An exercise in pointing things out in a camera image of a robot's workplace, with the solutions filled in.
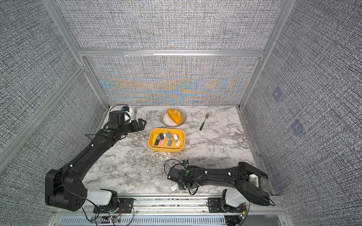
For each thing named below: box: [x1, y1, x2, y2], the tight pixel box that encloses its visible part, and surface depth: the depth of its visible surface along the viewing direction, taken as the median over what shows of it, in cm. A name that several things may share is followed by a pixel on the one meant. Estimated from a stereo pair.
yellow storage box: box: [148, 128, 186, 154], surface depth 99 cm
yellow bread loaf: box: [167, 108, 184, 126], surface depth 108 cm
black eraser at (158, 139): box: [154, 134, 161, 146], surface depth 100 cm
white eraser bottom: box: [170, 183, 179, 192], surface depth 81 cm
